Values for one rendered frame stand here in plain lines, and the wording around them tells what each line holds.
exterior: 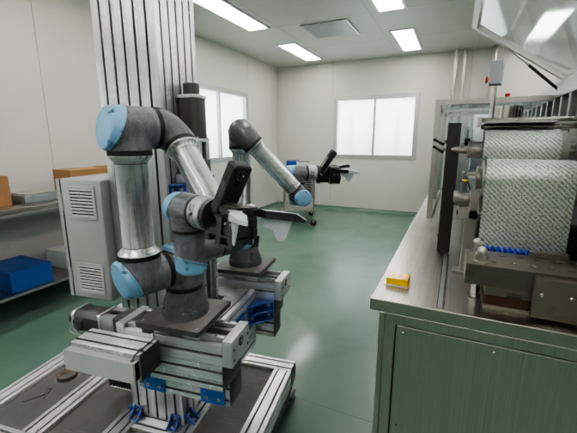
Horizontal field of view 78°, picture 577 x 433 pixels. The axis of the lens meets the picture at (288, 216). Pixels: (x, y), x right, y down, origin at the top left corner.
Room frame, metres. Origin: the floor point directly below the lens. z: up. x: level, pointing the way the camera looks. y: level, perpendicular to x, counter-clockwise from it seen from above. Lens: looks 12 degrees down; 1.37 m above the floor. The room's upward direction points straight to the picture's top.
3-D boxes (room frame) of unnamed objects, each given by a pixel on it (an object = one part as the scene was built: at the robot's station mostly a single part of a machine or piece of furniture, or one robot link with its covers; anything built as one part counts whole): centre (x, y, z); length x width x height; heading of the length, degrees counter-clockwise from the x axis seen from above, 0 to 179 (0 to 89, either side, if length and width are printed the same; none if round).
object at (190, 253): (0.82, 0.22, 1.12); 0.11 x 0.08 x 0.11; 138
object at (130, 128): (0.99, 0.43, 1.19); 0.15 x 0.12 x 0.55; 138
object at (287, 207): (6.02, -0.17, 0.51); 0.91 x 0.58 x 1.02; 179
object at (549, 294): (0.86, -0.70, 0.97); 0.10 x 0.03 x 0.11; 65
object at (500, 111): (1.79, -1.05, 1.50); 0.14 x 0.14 x 0.06
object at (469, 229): (1.23, -0.63, 1.05); 0.06 x 0.05 x 0.31; 65
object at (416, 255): (2.02, -1.08, 0.88); 2.52 x 0.66 x 0.04; 155
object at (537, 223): (1.08, -0.73, 1.11); 0.23 x 0.01 x 0.18; 65
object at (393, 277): (1.13, -0.37, 0.91); 0.07 x 0.07 x 0.02; 65
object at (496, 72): (1.67, -0.91, 1.66); 0.07 x 0.07 x 0.10; 54
